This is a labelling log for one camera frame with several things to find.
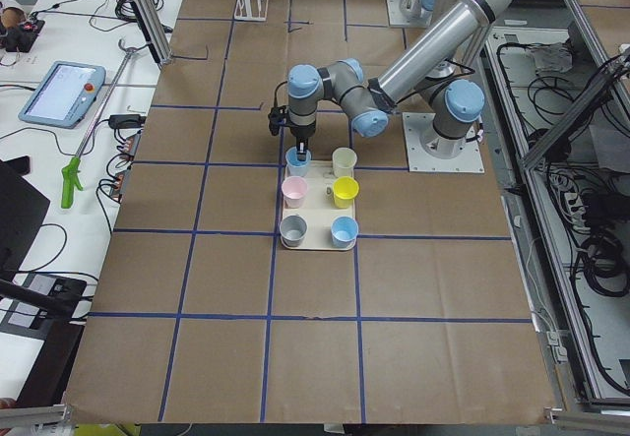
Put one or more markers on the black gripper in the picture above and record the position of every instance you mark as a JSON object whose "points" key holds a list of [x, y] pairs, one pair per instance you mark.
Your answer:
{"points": [[301, 133]]}

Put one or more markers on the light blue ikea cup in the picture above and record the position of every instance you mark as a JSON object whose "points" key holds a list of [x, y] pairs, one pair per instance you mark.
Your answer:
{"points": [[294, 164]]}

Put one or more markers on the cream white ikea cup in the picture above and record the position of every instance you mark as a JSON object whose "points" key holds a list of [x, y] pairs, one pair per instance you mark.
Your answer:
{"points": [[343, 162]]}

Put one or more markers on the pink ikea cup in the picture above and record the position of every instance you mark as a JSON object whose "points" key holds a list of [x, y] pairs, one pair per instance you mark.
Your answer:
{"points": [[294, 189]]}

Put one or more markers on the yellow ikea cup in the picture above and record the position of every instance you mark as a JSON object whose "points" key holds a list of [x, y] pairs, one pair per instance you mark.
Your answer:
{"points": [[345, 190]]}

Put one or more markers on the grey ikea cup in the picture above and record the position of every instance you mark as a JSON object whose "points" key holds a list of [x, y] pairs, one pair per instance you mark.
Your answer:
{"points": [[293, 230]]}

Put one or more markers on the cream serving tray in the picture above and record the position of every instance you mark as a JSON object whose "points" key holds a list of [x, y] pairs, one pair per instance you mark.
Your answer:
{"points": [[319, 210]]}

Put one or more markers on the black power adapter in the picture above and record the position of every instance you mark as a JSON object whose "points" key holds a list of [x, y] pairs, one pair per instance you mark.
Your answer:
{"points": [[126, 121]]}

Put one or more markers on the blue teach pendant tablet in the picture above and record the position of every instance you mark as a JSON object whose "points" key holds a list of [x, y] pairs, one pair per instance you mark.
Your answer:
{"points": [[64, 96]]}

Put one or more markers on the black computer monitor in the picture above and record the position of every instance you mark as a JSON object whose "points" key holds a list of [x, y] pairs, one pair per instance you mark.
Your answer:
{"points": [[23, 210]]}

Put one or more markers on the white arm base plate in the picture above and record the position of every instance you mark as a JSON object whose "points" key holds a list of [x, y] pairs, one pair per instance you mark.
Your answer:
{"points": [[405, 14], [428, 152]]}

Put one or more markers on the green handled reacher grabber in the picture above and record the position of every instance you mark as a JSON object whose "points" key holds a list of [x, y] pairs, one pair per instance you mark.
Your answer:
{"points": [[70, 172]]}

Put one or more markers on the aluminium frame post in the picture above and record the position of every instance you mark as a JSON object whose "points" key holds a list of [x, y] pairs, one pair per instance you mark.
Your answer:
{"points": [[152, 30]]}

